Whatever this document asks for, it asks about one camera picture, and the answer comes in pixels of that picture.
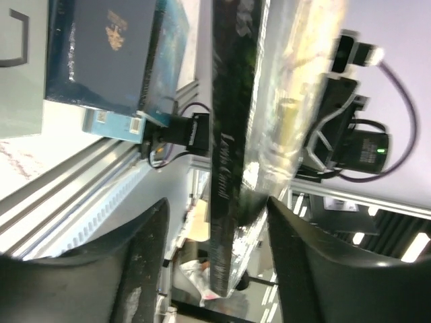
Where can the pale grey Gatsby book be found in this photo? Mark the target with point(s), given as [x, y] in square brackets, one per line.
[23, 66]

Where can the white slotted cable duct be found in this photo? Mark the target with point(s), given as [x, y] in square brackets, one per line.
[75, 225]

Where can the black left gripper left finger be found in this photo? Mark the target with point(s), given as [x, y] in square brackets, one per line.
[113, 278]

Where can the aluminium mounting rail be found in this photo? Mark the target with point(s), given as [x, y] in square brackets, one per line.
[35, 206]

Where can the light blue barcode book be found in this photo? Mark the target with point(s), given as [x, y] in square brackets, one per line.
[114, 126]

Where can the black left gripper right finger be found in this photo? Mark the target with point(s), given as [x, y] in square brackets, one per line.
[323, 279]

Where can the teal underwater book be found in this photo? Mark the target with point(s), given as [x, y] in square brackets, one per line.
[165, 57]

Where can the dark navy blue book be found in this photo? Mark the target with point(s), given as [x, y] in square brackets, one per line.
[97, 51]

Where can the green Alice Wonderland book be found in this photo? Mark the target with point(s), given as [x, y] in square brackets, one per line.
[270, 63]

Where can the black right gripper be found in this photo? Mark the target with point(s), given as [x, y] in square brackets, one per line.
[339, 140]

